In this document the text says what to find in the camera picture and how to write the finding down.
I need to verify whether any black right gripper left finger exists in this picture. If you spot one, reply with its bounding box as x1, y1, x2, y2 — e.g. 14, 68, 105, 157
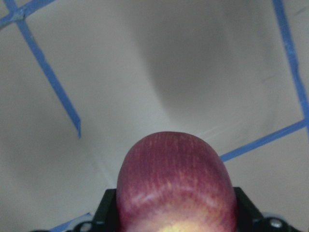
93, 189, 118, 232

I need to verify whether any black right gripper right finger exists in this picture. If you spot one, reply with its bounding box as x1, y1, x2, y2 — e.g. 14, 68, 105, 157
233, 187, 263, 232

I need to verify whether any red yellow apple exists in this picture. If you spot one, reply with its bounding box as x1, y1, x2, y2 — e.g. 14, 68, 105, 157
116, 131, 238, 232

